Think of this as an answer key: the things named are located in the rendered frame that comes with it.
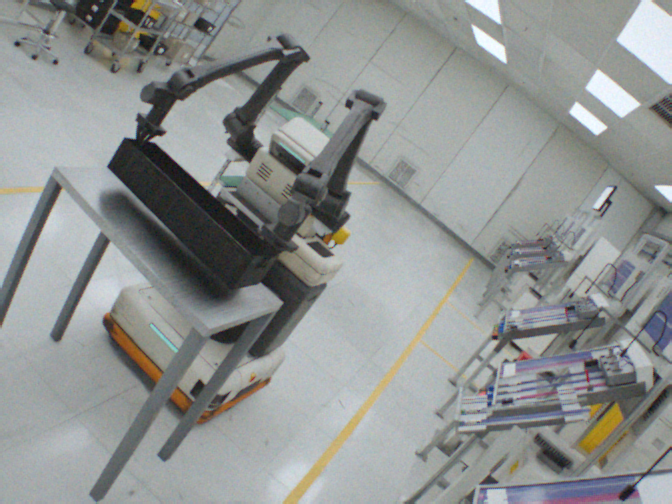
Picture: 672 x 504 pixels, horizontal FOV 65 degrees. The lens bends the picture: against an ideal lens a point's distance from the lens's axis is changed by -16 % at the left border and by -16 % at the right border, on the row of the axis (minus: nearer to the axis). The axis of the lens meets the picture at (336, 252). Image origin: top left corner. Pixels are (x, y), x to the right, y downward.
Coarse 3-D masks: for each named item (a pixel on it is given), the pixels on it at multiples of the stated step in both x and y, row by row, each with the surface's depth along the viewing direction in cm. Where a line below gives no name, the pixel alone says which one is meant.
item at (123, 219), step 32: (96, 192) 168; (128, 192) 183; (32, 224) 168; (96, 224) 158; (128, 224) 165; (160, 224) 179; (96, 256) 210; (128, 256) 155; (160, 256) 162; (192, 256) 176; (160, 288) 152; (192, 288) 160; (224, 288) 172; (256, 288) 186; (0, 320) 179; (64, 320) 218; (192, 320) 149; (224, 320) 157; (256, 320) 189; (192, 352) 150; (160, 384) 155; (192, 416) 201; (128, 448) 161
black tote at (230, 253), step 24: (120, 144) 174; (144, 144) 184; (120, 168) 174; (144, 168) 171; (168, 168) 188; (144, 192) 171; (168, 192) 169; (192, 192) 185; (168, 216) 169; (192, 216) 166; (216, 216) 183; (192, 240) 167; (216, 240) 164; (240, 240) 180; (216, 264) 165; (240, 264) 162
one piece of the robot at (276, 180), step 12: (252, 156) 223; (264, 156) 220; (252, 168) 222; (264, 168) 220; (276, 168) 218; (252, 180) 223; (264, 180) 221; (276, 180) 219; (288, 180) 217; (276, 192) 220; (288, 192) 218
